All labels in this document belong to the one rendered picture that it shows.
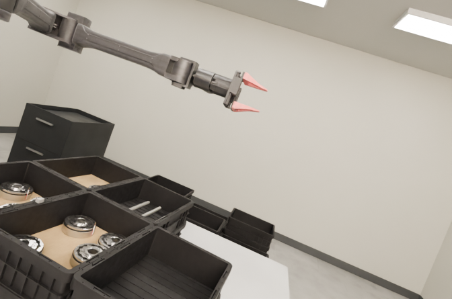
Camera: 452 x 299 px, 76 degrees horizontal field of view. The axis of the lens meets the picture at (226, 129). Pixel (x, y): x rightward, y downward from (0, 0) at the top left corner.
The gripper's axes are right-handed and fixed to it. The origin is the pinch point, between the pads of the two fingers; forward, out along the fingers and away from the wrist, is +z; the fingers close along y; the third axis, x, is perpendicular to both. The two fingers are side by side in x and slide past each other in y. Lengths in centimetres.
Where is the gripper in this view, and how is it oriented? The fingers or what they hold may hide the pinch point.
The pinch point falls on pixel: (260, 100)
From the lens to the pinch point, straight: 82.7
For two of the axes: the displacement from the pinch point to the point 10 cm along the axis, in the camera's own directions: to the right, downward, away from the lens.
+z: 9.3, 3.5, -1.4
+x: -1.1, -1.0, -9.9
